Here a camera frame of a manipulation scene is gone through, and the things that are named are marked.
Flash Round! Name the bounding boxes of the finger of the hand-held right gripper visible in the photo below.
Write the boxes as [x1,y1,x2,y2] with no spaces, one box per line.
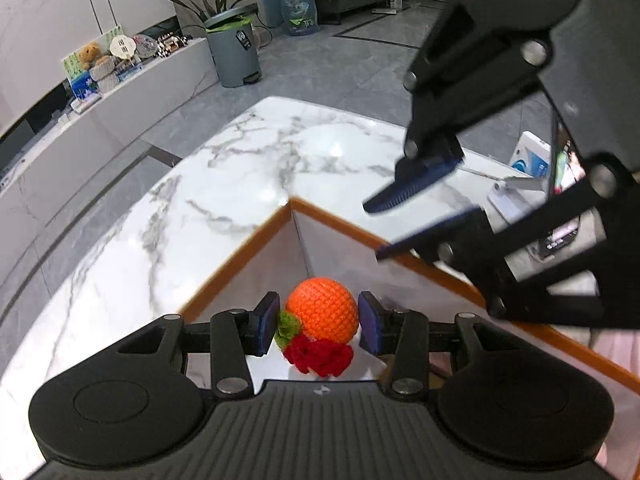
[376,152,640,331]
[362,2,553,216]

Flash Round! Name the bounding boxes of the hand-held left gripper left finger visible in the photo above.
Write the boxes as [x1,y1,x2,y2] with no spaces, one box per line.
[116,291,282,401]

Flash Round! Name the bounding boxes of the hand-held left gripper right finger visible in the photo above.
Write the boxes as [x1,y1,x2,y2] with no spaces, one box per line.
[357,291,508,401]

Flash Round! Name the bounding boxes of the crocheted orange fruit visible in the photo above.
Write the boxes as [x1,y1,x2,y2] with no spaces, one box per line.
[274,277,360,378]

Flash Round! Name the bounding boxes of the orange cardboard box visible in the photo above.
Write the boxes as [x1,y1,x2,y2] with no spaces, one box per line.
[182,196,640,396]

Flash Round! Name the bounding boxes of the white phone stand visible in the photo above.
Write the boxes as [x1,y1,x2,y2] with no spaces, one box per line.
[467,167,551,231]

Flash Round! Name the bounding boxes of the white box blue print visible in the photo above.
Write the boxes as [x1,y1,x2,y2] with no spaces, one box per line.
[509,131,553,181]

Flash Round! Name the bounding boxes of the smartphone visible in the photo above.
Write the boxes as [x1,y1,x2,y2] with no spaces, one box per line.
[537,107,588,261]

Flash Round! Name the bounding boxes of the blue water jug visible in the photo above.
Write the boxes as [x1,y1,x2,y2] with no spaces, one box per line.
[280,0,321,37]

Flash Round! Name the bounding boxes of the grey pedal trash bin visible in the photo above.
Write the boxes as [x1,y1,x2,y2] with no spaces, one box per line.
[204,7,262,88]

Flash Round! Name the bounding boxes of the marble television bench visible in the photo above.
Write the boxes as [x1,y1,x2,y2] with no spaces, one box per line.
[0,37,221,221]

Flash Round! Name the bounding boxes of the black white toy car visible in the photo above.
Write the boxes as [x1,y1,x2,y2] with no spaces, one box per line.
[156,31,193,58]

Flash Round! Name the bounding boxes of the blue printed box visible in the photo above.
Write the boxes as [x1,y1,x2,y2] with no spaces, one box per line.
[70,74,97,101]

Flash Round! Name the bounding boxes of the glass plate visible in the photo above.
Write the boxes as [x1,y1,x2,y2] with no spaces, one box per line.
[132,34,158,59]

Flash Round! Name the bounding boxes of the white round fan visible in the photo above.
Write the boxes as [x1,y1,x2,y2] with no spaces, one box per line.
[109,35,137,59]

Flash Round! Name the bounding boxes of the brown teddy bear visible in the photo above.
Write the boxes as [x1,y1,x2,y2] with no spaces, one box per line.
[80,42,104,71]

